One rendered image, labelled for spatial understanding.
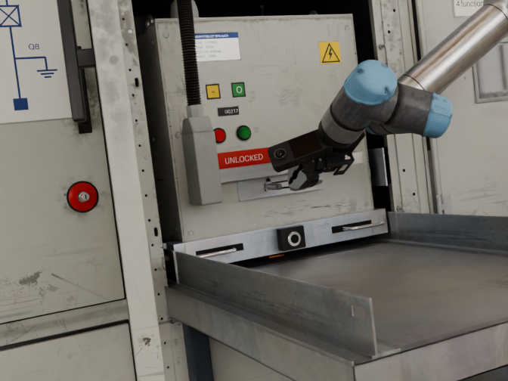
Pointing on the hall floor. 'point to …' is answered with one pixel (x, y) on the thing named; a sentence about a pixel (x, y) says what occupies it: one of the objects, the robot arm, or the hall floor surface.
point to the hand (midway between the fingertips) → (289, 184)
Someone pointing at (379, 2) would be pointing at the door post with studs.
